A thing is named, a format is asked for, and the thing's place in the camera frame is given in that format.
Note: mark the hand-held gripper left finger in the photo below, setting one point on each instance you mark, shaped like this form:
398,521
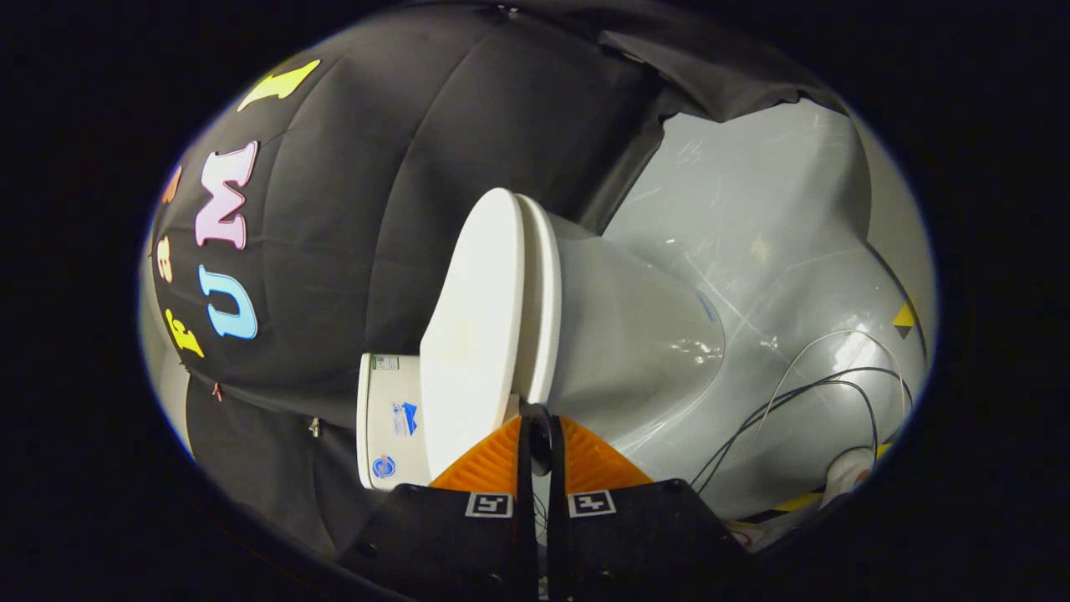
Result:
525,502

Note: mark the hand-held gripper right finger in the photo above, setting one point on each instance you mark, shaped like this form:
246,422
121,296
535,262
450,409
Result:
558,518

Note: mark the white ceramic toilet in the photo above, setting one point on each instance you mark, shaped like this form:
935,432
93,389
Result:
635,334

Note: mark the white toilet seat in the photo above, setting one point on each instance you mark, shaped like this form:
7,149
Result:
543,301

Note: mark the white plastic device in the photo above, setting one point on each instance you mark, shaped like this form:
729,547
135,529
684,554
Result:
846,472

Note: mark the black backdrop cloth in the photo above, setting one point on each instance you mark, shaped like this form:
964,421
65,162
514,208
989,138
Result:
359,209

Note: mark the yellow black floor tape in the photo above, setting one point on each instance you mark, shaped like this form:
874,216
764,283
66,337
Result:
904,316

